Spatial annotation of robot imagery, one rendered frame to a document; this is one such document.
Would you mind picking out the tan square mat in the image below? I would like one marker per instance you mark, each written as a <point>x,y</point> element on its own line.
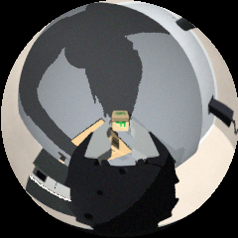
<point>123,148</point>

